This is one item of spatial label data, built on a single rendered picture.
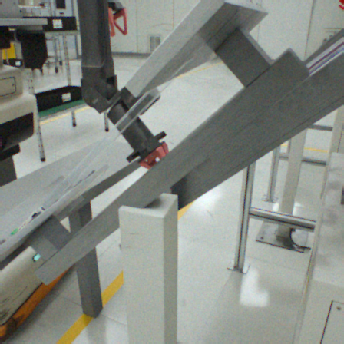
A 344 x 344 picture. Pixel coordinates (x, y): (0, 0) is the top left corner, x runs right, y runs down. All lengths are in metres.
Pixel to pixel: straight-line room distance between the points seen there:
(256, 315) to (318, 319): 0.73
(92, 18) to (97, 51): 0.06
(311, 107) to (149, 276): 0.33
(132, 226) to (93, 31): 0.45
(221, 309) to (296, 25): 8.48
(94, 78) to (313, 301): 0.62
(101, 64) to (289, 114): 0.40
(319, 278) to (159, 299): 0.32
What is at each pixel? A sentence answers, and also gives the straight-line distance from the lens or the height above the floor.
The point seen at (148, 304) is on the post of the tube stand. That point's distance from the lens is 0.50.
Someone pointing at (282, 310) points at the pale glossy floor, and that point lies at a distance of 1.49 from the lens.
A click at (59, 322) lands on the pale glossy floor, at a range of 1.45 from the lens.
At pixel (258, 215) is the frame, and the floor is 0.30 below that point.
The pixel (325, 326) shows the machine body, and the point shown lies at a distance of 0.76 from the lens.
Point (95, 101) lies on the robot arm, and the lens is 0.77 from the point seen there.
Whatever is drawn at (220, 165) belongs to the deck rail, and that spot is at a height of 0.80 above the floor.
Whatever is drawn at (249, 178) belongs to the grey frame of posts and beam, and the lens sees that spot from 1.39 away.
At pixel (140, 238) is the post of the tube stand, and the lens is 0.43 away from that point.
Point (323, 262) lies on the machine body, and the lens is 0.72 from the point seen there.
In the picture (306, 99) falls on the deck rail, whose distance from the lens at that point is 0.55.
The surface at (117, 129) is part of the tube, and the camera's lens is 0.40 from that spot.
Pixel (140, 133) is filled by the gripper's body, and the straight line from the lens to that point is 0.76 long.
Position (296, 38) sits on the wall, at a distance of 9.42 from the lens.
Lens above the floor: 1.04
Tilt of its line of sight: 25 degrees down
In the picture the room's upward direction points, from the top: straight up
